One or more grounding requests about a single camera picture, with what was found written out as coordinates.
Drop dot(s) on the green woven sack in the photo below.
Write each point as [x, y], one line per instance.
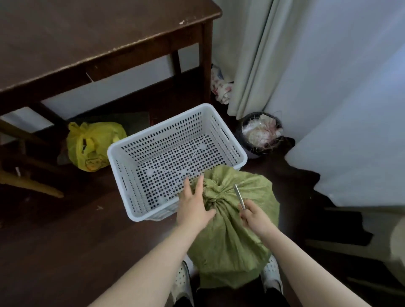
[231, 237]

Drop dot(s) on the light wooden frame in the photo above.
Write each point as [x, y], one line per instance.
[348, 250]

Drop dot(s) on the yellow plastic bag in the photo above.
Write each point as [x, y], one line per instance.
[98, 142]

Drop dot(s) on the light wooden chair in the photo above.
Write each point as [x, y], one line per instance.
[31, 186]

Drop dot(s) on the person's left forearm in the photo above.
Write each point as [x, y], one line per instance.
[142, 272]

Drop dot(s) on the person's right hand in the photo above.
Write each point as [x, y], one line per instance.
[258, 219]

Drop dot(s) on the person's left white shoe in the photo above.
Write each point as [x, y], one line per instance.
[182, 281]

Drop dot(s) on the beige curtain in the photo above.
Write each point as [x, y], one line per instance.
[253, 63]

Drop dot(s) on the white red floral cloth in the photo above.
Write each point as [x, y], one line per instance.
[221, 88]

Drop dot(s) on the slim metal utility knife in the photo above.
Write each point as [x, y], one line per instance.
[239, 194]

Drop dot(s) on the black trash bin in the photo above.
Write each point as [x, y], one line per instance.
[239, 139]

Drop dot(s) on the white sheer curtain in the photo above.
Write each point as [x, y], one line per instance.
[348, 110]

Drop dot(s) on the person's left hand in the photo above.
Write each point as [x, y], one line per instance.
[193, 212]

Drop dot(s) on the white plastic perforated basket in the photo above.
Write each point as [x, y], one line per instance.
[205, 109]

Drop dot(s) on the person's right forearm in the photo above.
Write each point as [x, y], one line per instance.
[310, 275]

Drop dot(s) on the dark brown wooden table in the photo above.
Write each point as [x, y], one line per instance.
[95, 31]

